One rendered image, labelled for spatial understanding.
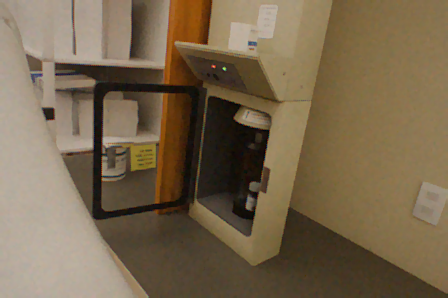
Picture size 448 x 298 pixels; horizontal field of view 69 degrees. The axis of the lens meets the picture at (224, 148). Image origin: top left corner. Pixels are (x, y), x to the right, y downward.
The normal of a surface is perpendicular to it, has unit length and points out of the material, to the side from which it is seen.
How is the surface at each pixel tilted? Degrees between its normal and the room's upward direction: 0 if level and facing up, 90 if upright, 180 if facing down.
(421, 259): 90
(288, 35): 90
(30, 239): 27
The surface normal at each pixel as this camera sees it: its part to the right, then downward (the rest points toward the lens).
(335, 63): -0.75, 0.11
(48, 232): 0.50, -0.72
